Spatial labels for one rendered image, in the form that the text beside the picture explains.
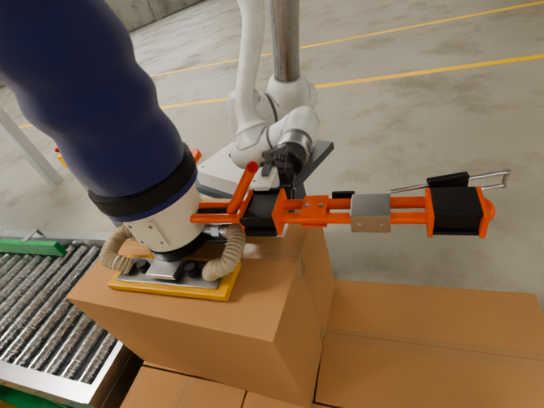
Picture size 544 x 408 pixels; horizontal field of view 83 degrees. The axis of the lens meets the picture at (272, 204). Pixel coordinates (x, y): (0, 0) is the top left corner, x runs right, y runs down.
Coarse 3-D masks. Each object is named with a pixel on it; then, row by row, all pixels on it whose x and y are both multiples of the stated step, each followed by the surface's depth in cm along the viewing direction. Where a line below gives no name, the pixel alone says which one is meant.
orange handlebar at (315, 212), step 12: (204, 204) 71; (216, 204) 70; (228, 204) 69; (240, 204) 68; (288, 204) 64; (300, 204) 63; (312, 204) 61; (324, 204) 60; (336, 204) 60; (348, 204) 59; (396, 204) 56; (408, 204) 56; (420, 204) 55; (492, 204) 50; (192, 216) 69; (204, 216) 68; (216, 216) 67; (228, 216) 66; (288, 216) 61; (300, 216) 59; (312, 216) 58; (324, 216) 58; (336, 216) 57; (348, 216) 57; (396, 216) 54; (408, 216) 53; (420, 216) 52; (492, 216) 49
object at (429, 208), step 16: (432, 192) 54; (448, 192) 53; (464, 192) 52; (480, 192) 51; (432, 208) 51; (448, 208) 50; (464, 208) 49; (480, 208) 48; (432, 224) 51; (448, 224) 51; (464, 224) 50; (480, 224) 49
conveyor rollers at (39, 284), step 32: (0, 256) 183; (32, 256) 174; (64, 256) 164; (96, 256) 162; (0, 288) 159; (32, 288) 150; (64, 288) 146; (0, 320) 144; (32, 320) 134; (64, 320) 129; (0, 352) 129; (32, 352) 124; (64, 352) 118; (96, 352) 113
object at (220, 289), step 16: (128, 256) 83; (144, 256) 82; (144, 272) 75; (192, 272) 70; (112, 288) 78; (128, 288) 75; (144, 288) 73; (160, 288) 72; (176, 288) 70; (192, 288) 69; (208, 288) 68; (224, 288) 67
